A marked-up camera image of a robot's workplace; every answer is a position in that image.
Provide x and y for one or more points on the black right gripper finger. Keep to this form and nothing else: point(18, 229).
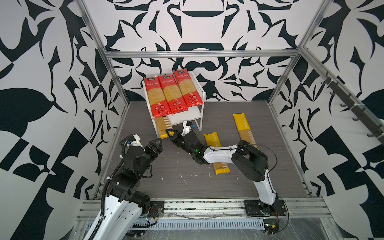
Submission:
point(172, 134)
point(178, 141)

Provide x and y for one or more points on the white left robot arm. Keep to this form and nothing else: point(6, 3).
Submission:
point(121, 202)

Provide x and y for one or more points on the white slotted cable duct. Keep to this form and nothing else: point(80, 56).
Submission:
point(206, 224)

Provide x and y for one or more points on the red spaghetti bag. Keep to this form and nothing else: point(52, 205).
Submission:
point(158, 103)
point(173, 94)
point(187, 88)

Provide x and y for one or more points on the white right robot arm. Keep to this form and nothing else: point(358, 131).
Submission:
point(251, 162)

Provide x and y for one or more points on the aluminium cage frame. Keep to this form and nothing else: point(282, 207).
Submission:
point(265, 59)

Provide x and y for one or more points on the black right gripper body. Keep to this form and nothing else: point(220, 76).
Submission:
point(179, 137)

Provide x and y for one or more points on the yellow Pastatime spaghetti bag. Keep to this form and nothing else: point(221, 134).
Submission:
point(217, 159)

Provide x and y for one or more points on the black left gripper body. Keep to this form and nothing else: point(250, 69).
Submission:
point(153, 146)

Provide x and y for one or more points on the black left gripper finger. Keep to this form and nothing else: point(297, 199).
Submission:
point(156, 146)
point(150, 157)

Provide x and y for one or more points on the white two-tier shelf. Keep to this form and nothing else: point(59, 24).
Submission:
point(195, 114)

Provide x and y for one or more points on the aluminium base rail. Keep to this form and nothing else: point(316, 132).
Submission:
point(194, 208)

